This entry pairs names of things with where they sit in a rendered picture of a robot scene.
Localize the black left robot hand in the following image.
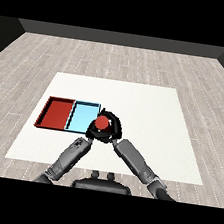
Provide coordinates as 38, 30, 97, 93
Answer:
84, 120, 100, 143

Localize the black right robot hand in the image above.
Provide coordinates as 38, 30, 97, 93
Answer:
94, 107, 126, 147

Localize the light blue shallow open box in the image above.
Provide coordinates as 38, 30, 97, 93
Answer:
63, 98, 102, 137

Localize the red shallow open box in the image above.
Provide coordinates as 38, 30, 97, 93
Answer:
33, 94, 77, 134

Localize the dark grey robot body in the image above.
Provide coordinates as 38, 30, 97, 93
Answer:
70, 166, 133, 196

